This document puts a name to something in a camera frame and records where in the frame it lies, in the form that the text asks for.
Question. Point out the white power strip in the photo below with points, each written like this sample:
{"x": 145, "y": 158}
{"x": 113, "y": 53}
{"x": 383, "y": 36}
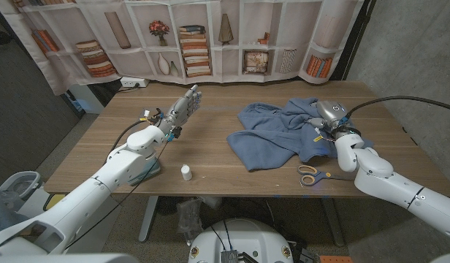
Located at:
{"x": 133, "y": 82}

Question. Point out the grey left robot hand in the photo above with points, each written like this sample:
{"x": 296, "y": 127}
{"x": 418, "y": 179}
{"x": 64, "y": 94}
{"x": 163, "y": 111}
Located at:
{"x": 179, "y": 111}

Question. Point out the orange box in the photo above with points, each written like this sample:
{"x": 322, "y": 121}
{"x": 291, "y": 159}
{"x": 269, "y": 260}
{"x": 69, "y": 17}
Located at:
{"x": 334, "y": 259}

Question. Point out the person leg in jeans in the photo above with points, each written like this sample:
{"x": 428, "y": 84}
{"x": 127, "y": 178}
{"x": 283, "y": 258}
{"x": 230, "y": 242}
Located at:
{"x": 4, "y": 213}

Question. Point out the clear plastic bag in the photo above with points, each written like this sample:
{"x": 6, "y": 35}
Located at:
{"x": 188, "y": 217}

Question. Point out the grey table leg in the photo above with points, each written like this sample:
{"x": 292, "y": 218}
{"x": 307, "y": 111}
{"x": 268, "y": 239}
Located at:
{"x": 148, "y": 219}
{"x": 332, "y": 223}

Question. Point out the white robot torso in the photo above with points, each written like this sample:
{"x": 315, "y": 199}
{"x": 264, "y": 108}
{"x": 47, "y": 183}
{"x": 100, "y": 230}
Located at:
{"x": 64, "y": 258}

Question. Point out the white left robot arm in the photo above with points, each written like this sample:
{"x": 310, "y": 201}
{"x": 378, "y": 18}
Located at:
{"x": 90, "y": 193}

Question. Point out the yellow black pad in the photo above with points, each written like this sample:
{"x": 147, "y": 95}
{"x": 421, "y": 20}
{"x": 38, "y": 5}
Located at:
{"x": 53, "y": 201}

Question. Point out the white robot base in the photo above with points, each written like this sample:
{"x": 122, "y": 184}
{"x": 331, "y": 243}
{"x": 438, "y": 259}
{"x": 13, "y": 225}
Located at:
{"x": 243, "y": 237}

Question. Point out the white cabinet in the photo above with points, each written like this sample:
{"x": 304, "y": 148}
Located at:
{"x": 88, "y": 98}

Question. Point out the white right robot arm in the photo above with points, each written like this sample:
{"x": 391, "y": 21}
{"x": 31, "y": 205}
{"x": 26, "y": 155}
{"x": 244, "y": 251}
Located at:
{"x": 393, "y": 179}

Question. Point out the small white bottle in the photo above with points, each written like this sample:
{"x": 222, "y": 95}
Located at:
{"x": 186, "y": 173}

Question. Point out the black backdrop stand pole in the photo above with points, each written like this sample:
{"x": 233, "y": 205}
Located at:
{"x": 356, "y": 40}

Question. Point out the white grey stool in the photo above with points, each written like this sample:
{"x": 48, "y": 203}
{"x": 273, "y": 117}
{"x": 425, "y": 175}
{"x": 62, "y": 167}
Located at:
{"x": 20, "y": 182}

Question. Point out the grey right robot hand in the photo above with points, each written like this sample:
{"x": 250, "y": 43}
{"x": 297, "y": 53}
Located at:
{"x": 329, "y": 115}

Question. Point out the printed bookshelf backdrop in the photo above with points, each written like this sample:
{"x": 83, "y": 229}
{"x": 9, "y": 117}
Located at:
{"x": 217, "y": 67}

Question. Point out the blue hoodie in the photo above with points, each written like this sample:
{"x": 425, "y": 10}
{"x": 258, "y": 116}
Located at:
{"x": 280, "y": 135}

